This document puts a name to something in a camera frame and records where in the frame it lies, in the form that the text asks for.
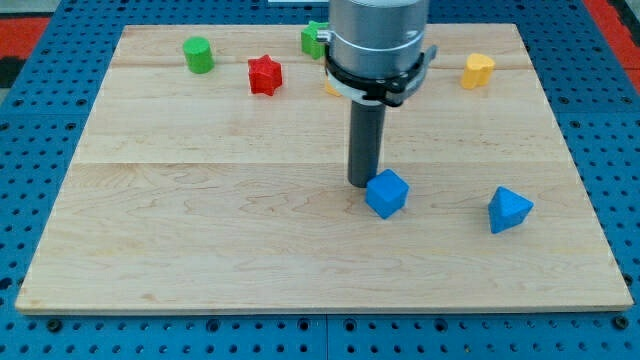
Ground yellow block behind arm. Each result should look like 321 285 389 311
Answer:
324 77 341 97

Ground yellow heart block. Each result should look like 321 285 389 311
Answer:
460 53 496 90

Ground green star block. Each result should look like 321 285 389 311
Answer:
300 21 329 60

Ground blue cube block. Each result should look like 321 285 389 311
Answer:
365 169 410 219

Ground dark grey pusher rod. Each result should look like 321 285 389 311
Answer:
347 101 386 188

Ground red star block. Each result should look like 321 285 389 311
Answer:
248 54 283 96

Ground blue triangular block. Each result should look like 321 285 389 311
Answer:
488 186 534 234

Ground wooden board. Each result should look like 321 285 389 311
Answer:
15 24 633 315

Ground green cylinder block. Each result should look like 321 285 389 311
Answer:
182 36 215 74

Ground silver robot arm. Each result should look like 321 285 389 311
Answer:
329 0 429 78

